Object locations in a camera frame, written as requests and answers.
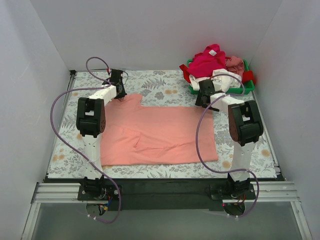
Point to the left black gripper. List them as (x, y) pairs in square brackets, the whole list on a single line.
[(120, 92)]

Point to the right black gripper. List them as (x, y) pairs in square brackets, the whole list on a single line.
[(203, 99)]

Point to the salmon pink t shirt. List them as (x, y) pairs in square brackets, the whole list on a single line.
[(155, 135)]

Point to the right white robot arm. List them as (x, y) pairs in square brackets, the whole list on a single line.
[(245, 128)]

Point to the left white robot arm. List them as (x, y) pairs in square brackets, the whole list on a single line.
[(91, 123)]

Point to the white t shirt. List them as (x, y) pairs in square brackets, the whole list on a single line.
[(221, 78)]

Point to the magenta t shirt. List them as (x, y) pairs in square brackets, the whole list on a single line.
[(204, 63)]

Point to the dusty pink t shirt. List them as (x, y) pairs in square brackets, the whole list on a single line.
[(235, 65)]

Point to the green plastic bin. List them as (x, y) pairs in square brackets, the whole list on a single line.
[(248, 82)]

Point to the red t shirt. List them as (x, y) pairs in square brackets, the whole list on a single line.
[(186, 75)]

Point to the aluminium frame rail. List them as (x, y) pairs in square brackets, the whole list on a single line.
[(275, 214)]

